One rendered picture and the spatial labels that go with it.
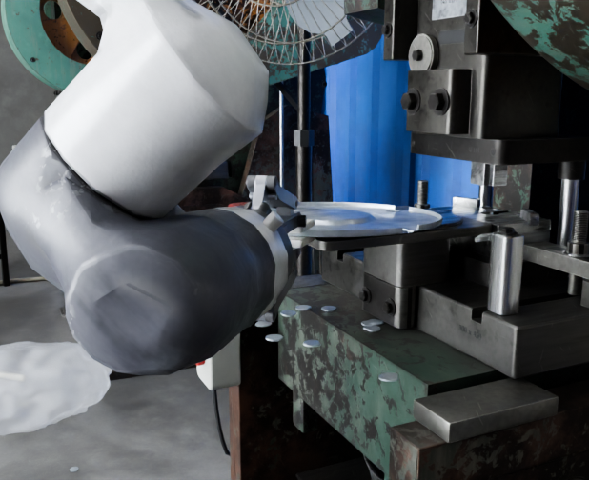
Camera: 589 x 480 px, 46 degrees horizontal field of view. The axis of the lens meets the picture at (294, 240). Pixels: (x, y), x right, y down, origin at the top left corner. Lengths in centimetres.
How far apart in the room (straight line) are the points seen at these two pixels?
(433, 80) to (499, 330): 33
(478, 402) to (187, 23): 50
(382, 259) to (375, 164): 246
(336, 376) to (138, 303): 60
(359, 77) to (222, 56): 312
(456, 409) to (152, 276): 43
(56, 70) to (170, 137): 344
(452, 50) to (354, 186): 265
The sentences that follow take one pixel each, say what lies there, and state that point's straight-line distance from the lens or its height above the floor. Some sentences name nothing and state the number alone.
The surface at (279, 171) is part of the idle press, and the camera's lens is 249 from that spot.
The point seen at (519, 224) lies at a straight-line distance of 95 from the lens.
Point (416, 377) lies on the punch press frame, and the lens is 78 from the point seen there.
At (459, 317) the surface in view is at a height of 69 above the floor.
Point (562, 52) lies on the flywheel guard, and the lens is 62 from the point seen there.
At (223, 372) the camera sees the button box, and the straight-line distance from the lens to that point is 110.
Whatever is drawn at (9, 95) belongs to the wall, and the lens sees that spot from 736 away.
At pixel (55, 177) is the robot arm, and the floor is 90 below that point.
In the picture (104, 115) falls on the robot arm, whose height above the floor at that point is 94.
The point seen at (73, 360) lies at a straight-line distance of 221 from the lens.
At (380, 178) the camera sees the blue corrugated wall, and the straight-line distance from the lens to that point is 334.
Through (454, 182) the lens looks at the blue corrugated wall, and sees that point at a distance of 285.
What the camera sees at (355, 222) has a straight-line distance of 81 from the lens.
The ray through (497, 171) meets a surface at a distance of 98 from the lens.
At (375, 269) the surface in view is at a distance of 93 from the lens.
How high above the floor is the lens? 95
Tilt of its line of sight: 12 degrees down
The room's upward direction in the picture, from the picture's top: straight up
